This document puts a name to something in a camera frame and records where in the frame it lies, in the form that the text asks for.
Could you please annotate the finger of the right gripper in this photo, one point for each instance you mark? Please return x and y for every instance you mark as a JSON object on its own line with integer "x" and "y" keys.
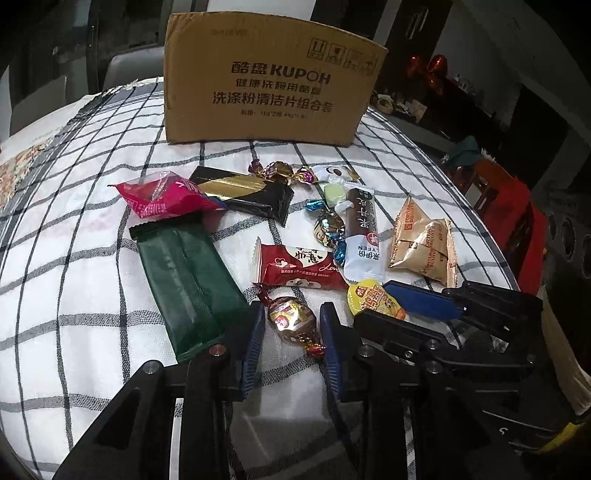
{"x": 423, "y": 302}
{"x": 414, "y": 344}

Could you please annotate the pale green candy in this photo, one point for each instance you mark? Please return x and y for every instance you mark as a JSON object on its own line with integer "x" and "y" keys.
{"x": 334, "y": 194}

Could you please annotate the brown cardboard box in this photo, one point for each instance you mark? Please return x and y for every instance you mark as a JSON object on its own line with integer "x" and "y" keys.
{"x": 250, "y": 76}

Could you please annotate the grey dining chair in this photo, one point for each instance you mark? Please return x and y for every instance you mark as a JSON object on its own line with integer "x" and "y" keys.
{"x": 136, "y": 64}
{"x": 43, "y": 101}

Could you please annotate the tan triangular snack packet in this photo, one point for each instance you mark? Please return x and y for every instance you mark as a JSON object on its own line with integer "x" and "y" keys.
{"x": 424, "y": 246}

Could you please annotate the red white snack packet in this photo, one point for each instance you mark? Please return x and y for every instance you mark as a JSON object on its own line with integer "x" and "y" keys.
{"x": 286, "y": 266}

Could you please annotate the yellow jelly cup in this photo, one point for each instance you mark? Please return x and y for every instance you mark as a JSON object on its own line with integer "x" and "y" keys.
{"x": 370, "y": 295}

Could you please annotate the brown white snack bar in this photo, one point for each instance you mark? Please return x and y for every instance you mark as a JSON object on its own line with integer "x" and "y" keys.
{"x": 363, "y": 258}

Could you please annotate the purple gold foil candy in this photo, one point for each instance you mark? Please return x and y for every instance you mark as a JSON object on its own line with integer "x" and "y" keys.
{"x": 283, "y": 173}

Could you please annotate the checkered white tablecloth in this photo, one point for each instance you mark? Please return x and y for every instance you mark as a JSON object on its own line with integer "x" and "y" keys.
{"x": 77, "y": 314}

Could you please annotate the white gold-ended snack bar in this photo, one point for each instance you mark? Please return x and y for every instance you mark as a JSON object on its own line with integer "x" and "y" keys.
{"x": 332, "y": 173}

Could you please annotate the patterned floral tablecloth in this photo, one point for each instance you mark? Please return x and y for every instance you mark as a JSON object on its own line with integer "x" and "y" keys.
{"x": 24, "y": 146}

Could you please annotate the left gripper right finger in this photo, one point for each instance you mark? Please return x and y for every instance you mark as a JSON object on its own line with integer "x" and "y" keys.
{"x": 356, "y": 372}

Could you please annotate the brown candy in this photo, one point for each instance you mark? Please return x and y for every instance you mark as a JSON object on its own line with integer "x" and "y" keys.
{"x": 293, "y": 321}

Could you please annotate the black gold snack packet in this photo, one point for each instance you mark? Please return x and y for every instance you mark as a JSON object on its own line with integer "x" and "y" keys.
{"x": 245, "y": 193}

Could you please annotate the pink snack packet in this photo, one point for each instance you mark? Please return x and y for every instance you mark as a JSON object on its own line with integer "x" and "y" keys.
{"x": 166, "y": 195}

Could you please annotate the red wooden chair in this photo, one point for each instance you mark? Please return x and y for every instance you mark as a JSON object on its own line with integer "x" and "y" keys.
{"x": 518, "y": 227}

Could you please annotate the dark green snack packet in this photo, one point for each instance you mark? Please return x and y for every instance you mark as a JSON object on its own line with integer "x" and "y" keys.
{"x": 197, "y": 297}

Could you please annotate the blue foil candy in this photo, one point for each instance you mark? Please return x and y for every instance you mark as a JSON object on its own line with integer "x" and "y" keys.
{"x": 329, "y": 229}

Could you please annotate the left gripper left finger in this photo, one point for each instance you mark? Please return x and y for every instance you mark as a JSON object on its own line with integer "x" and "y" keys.
{"x": 217, "y": 378}

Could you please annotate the red balloon decoration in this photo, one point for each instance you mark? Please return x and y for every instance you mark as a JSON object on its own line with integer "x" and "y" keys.
{"x": 431, "y": 74}

